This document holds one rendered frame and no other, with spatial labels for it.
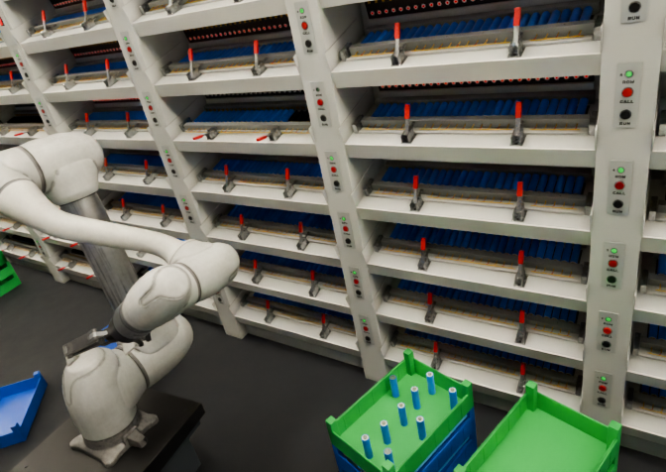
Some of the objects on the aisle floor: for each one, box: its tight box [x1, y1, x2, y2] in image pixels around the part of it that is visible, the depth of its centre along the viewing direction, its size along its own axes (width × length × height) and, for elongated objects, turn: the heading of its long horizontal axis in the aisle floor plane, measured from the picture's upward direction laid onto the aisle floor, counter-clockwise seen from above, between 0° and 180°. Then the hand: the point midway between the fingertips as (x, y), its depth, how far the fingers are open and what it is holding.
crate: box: [0, 371, 48, 448], centre depth 194 cm, size 30×20×8 cm
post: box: [278, 0, 392, 382], centre depth 145 cm, size 20×9×173 cm, turn 168°
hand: (98, 353), depth 122 cm, fingers open, 13 cm apart
